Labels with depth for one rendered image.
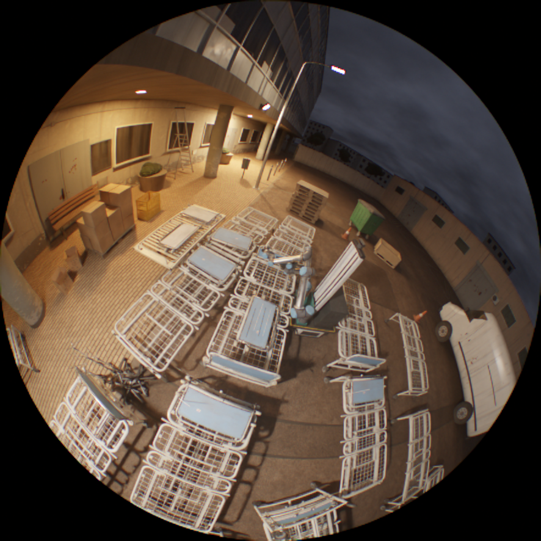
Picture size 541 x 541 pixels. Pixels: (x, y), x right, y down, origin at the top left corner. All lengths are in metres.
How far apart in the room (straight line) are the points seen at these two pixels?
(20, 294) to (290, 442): 4.74
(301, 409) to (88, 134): 7.64
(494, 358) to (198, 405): 7.69
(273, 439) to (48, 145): 7.21
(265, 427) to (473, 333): 6.95
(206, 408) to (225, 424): 0.26
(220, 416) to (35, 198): 5.84
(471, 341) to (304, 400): 6.28
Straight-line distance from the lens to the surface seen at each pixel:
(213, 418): 1.99
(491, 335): 7.51
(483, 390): 7.61
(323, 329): 3.02
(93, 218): 3.73
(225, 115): 7.62
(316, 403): 2.99
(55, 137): 5.80
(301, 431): 2.88
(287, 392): 2.77
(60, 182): 5.87
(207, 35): 4.48
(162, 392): 2.62
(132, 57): 2.77
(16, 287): 3.88
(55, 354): 3.77
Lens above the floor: 2.54
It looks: 43 degrees down
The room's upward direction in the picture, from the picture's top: 25 degrees clockwise
